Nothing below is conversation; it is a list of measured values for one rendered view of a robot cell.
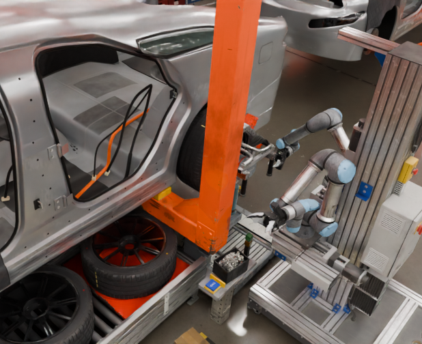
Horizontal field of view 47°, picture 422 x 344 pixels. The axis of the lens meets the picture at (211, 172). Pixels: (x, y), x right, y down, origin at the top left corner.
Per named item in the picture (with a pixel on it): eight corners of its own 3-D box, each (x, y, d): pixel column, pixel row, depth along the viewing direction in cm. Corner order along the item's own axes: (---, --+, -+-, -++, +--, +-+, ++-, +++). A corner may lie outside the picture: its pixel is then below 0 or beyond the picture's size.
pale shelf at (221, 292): (237, 252, 342) (237, 249, 341) (256, 264, 334) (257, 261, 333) (197, 287, 314) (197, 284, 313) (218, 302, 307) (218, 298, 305)
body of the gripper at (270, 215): (271, 233, 252) (288, 225, 258) (272, 220, 248) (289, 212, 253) (261, 225, 257) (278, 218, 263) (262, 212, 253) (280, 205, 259)
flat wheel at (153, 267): (114, 220, 379) (113, 197, 365) (190, 248, 362) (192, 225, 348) (63, 279, 329) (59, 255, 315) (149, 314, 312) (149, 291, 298)
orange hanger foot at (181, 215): (157, 198, 367) (158, 161, 346) (209, 232, 342) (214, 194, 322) (141, 209, 356) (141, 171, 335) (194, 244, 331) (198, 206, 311)
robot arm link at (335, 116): (349, 185, 337) (313, 116, 341) (362, 177, 346) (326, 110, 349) (362, 180, 327) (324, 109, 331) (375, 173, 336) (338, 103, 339)
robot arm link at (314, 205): (306, 209, 309) (310, 193, 301) (321, 222, 300) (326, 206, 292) (292, 216, 303) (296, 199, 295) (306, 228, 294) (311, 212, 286)
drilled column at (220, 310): (218, 308, 353) (224, 269, 328) (229, 317, 349) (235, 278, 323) (209, 317, 347) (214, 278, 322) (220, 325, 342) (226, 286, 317)
